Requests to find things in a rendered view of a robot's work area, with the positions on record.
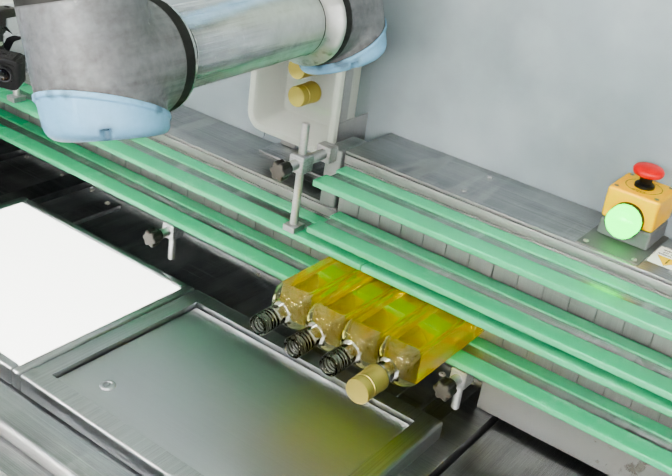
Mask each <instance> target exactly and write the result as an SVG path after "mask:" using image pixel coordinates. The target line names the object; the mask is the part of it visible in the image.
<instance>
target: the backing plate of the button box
mask: <svg viewBox="0 0 672 476"><path fill-rule="evenodd" d="M598 225H599V224H598ZM598 225H597V226H596V227H594V228H593V229H592V230H590V231H589V232H588V233H586V234H585V235H584V236H582V237H581V238H580V239H578V240H577V241H576V242H578V243H581V244H583V245H586V246H588V247H591V248H593V249H596V250H598V251H601V252H603V253H606V254H608V255H611V256H613V257H616V258H618V259H621V260H623V261H626V262H628V263H631V264H633V265H636V266H639V265H640V264H641V263H642V262H643V261H644V260H645V259H646V258H648V257H649V256H650V255H651V254H652V253H653V252H654V251H655V250H657V249H658V248H659V247H660V246H661V245H662V244H663V243H664V242H665V241H667V240H668V239H669V237H666V236H662V237H661V238H660V239H659V240H658V241H656V242H655V243H654V244H653V245H652V246H651V247H650V248H648V249H647V250H642V249H640V248H637V247H635V246H632V245H629V244H627V243H624V242H622V241H619V240H617V239H614V238H612V237H609V236H606V235H604V234H601V233H599V232H598V231H597V229H598Z"/></svg>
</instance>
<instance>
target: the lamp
mask: <svg viewBox="0 0 672 476"><path fill-rule="evenodd" d="M605 224H606V227H607V230H608V231H609V232H610V234H612V235H613V236H614V237H616V238H619V239H628V238H630V237H632V236H634V235H636V234H637V233H638V232H640V230H641V229H642V228H643V225H644V215H643V213H642V211H641V210H640V208H639V207H638V206H636V205H635V204H633V203H630V202H621V203H618V204H617V205H615V206H614V207H613V208H612V209H611V210H610V211H609V212H608V213H607V215H606V219H605Z"/></svg>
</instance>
